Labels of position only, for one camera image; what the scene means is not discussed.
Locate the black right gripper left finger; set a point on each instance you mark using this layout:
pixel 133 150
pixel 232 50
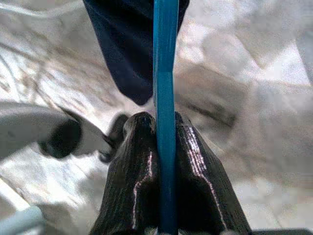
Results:
pixel 132 183

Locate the navy blue garment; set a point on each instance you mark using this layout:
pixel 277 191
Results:
pixel 122 49

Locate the blue plastic hanger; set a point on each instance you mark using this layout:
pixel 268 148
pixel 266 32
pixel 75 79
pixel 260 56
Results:
pixel 165 98

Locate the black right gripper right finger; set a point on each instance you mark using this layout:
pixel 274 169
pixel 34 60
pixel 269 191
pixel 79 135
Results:
pixel 200 191

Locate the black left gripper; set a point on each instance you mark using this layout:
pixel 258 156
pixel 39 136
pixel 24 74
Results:
pixel 117 129

